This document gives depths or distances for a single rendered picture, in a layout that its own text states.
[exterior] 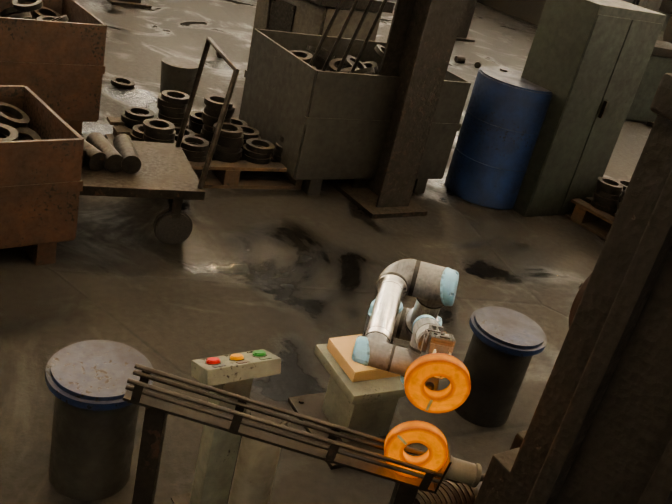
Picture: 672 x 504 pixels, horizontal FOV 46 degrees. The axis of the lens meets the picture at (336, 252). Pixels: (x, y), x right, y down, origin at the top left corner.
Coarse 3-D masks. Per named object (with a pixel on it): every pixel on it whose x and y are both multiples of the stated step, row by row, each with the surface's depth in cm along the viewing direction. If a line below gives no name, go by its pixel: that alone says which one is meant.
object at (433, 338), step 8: (432, 328) 202; (440, 328) 205; (424, 336) 199; (432, 336) 195; (440, 336) 196; (448, 336) 197; (424, 344) 199; (432, 344) 195; (440, 344) 195; (448, 344) 195; (424, 352) 200; (432, 352) 196; (440, 352) 196; (448, 352) 196
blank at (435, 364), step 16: (416, 368) 185; (432, 368) 185; (448, 368) 185; (464, 368) 186; (416, 384) 187; (464, 384) 187; (416, 400) 190; (432, 400) 189; (448, 400) 189; (464, 400) 189
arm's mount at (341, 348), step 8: (344, 336) 304; (352, 336) 305; (328, 344) 302; (336, 344) 299; (344, 344) 300; (352, 344) 301; (336, 352) 297; (344, 352) 295; (352, 352) 296; (336, 360) 297; (344, 360) 292; (352, 360) 291; (344, 368) 292; (352, 368) 287; (360, 368) 288; (368, 368) 289; (376, 368) 290; (352, 376) 287; (360, 376) 288; (368, 376) 290; (376, 376) 292; (384, 376) 294; (392, 376) 296
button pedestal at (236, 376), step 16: (192, 368) 230; (208, 368) 223; (224, 368) 225; (240, 368) 228; (256, 368) 231; (272, 368) 234; (208, 384) 222; (224, 384) 230; (240, 384) 234; (208, 400) 240; (208, 432) 241; (224, 432) 240; (208, 448) 242; (224, 448) 244; (208, 464) 243; (224, 464) 247; (208, 480) 247; (224, 480) 251; (176, 496) 260; (192, 496) 255; (208, 496) 251; (224, 496) 255
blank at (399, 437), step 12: (396, 432) 193; (408, 432) 193; (420, 432) 193; (432, 432) 192; (384, 444) 198; (396, 444) 194; (408, 444) 194; (432, 444) 194; (444, 444) 194; (396, 456) 196; (408, 456) 199; (420, 456) 199; (432, 456) 195; (444, 456) 195; (408, 468) 198; (432, 468) 197
